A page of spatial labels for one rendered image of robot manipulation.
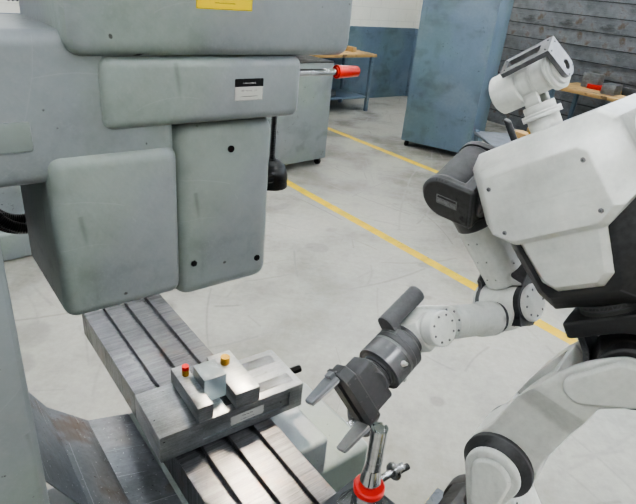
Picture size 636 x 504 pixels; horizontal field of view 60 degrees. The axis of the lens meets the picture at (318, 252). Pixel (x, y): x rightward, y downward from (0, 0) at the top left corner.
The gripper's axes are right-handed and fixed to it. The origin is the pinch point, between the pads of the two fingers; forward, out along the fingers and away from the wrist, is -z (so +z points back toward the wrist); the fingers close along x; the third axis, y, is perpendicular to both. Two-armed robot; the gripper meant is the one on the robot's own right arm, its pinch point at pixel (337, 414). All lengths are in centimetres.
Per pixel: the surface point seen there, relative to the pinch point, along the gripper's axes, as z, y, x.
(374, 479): -5.6, 12.3, -3.9
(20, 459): -37.9, -12.9, 24.3
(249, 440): -6.5, -35.8, -11.8
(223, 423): -8.5, -37.5, -5.3
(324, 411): 20, -59, -35
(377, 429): -2.3, 15.1, 3.6
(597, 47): 736, -325, -123
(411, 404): 87, -129, -114
